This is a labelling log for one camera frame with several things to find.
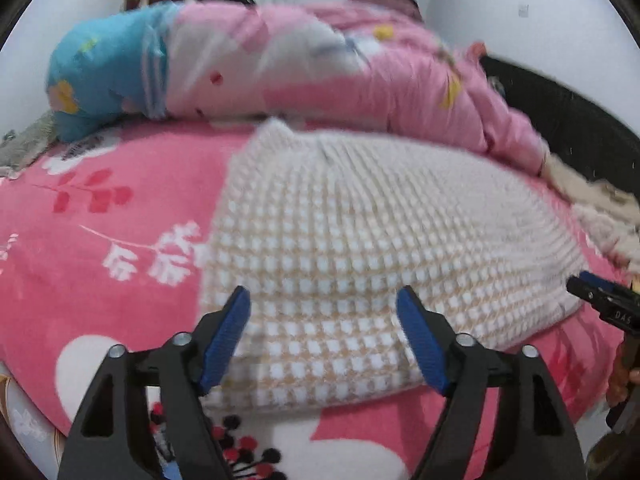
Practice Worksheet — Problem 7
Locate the beige houndstooth knit coat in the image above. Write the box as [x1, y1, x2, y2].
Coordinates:
[201, 119, 586, 411]

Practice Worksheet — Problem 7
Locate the cream fluffy garment pile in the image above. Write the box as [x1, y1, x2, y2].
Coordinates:
[541, 154, 639, 276]

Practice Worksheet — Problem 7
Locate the black bed headboard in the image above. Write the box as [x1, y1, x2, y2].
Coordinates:
[480, 56, 640, 195]

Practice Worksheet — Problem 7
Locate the grey green folded cloth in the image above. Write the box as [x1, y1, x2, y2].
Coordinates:
[0, 112, 56, 180]

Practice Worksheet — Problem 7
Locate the pink and blue quilt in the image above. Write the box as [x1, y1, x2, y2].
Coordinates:
[46, 1, 549, 174]

